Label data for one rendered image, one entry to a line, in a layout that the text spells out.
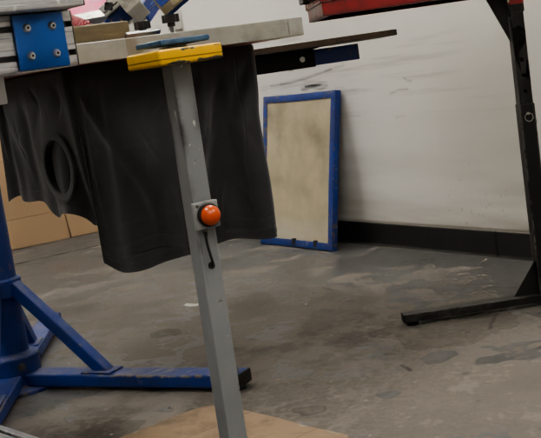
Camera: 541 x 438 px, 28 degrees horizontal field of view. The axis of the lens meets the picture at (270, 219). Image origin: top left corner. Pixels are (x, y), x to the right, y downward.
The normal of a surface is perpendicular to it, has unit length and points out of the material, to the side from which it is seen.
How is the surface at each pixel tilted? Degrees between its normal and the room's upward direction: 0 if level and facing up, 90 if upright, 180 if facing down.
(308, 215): 78
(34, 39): 90
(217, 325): 90
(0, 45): 90
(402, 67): 90
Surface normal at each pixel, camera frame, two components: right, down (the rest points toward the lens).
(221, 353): 0.55, 0.04
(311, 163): -0.85, 0.01
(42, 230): 0.49, -0.21
